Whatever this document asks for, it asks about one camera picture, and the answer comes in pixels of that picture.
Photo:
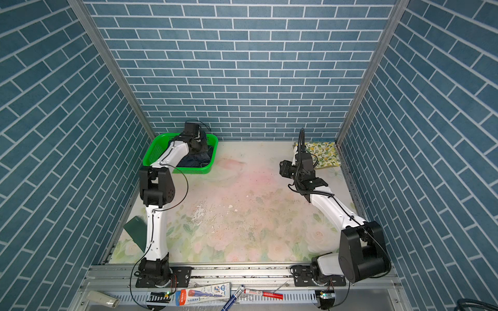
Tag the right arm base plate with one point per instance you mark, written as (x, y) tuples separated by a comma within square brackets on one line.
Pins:
[(306, 276)]

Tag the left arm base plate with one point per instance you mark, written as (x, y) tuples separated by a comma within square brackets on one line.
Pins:
[(173, 277)]

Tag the dark green sponge block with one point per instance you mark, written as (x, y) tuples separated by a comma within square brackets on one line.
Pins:
[(136, 228)]

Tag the green plastic basket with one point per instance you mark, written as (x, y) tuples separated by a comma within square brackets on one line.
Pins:
[(165, 153)]

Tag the blue marker pen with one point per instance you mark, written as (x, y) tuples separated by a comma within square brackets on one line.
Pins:
[(233, 299)]

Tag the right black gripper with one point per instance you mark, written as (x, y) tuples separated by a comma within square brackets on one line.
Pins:
[(285, 170)]

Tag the red marker pen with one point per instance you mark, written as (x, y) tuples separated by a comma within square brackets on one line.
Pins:
[(264, 294)]

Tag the dark navy skirt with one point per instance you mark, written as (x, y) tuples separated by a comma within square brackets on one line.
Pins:
[(199, 160)]

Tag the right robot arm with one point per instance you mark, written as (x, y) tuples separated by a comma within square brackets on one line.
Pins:
[(362, 252)]

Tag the aluminium rail frame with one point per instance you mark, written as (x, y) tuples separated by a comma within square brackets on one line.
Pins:
[(117, 280)]

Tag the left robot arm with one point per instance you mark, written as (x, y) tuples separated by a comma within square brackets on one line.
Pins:
[(157, 191)]

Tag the grey tape roll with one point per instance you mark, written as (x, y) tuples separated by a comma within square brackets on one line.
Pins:
[(102, 299)]

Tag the red blue toothpaste box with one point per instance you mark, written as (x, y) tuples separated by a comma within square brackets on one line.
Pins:
[(202, 294)]

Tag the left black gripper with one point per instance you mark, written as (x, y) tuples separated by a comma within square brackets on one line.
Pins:
[(204, 146)]

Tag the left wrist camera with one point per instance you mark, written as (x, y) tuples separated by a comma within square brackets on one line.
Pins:
[(192, 129)]

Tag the yellow floral skirt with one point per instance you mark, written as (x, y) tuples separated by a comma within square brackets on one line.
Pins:
[(324, 154)]

